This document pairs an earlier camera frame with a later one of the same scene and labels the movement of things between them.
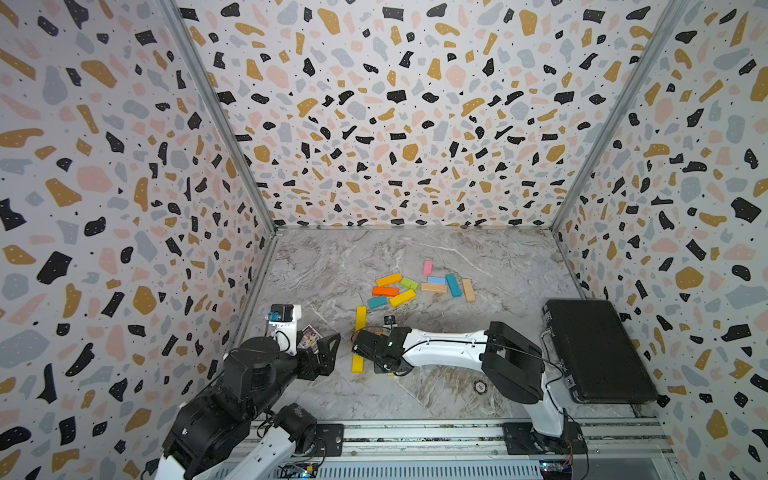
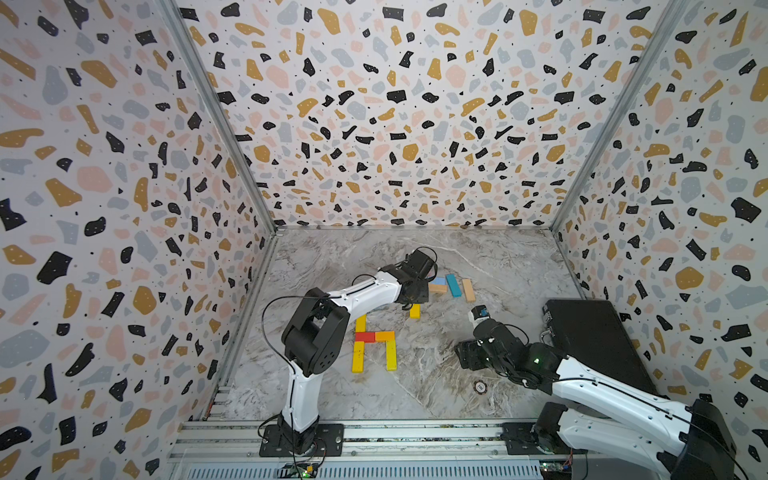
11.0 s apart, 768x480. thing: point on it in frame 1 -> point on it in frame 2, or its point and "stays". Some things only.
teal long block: (453, 285) stays
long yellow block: (360, 318) stays
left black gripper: (311, 368) -> (425, 293)
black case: (596, 353) stays
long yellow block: (357, 364) stays
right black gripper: (377, 370) -> (466, 350)
